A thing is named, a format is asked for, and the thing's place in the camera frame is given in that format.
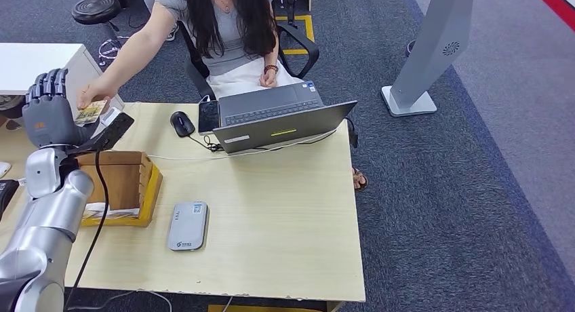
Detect grey kiosk stand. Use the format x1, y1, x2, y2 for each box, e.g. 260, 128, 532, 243
380, 0, 475, 117

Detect black office chair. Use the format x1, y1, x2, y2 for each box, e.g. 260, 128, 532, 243
178, 22, 321, 100

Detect black round stool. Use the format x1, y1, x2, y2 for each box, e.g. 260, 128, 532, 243
71, 0, 131, 67

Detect black stand legs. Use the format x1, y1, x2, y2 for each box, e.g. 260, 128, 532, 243
272, 0, 301, 28

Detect person's left hand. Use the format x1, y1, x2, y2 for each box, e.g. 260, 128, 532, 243
259, 67, 279, 89

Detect black computer mouse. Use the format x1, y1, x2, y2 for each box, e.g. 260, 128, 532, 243
170, 111, 196, 138

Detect black desk device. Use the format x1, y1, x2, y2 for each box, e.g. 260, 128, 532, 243
0, 179, 20, 221

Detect grey power strip cable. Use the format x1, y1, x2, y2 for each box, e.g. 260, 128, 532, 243
67, 290, 173, 312

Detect person's right hand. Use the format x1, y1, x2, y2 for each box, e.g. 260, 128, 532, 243
77, 78, 113, 115

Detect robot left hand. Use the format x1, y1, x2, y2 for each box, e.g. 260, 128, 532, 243
22, 68, 102, 149

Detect black smartphone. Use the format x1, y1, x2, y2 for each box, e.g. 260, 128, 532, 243
198, 100, 221, 136

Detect black laptop power cable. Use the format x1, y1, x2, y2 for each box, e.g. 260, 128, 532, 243
310, 117, 359, 149

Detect white charging cable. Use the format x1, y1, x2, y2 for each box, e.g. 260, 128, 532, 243
148, 130, 338, 161

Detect black mouse cable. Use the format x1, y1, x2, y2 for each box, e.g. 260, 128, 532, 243
189, 135, 224, 153

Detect white cabinet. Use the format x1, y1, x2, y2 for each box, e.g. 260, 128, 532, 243
0, 42, 125, 136

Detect grey laptop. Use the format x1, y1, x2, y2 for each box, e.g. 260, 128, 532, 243
212, 80, 359, 155

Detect cardboard box yellow trim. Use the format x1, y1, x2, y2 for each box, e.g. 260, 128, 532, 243
75, 151, 163, 228

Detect person's sandalled foot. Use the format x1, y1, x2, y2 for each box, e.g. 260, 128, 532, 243
352, 167, 370, 193

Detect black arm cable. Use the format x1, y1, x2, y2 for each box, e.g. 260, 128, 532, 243
62, 148, 111, 312

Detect black camera bracket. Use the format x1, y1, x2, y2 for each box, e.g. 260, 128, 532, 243
67, 112, 135, 157

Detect yellow floor tape square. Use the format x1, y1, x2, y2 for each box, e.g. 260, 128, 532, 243
275, 14, 315, 56

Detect white paper strip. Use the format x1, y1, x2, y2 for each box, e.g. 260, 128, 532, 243
92, 208, 141, 220

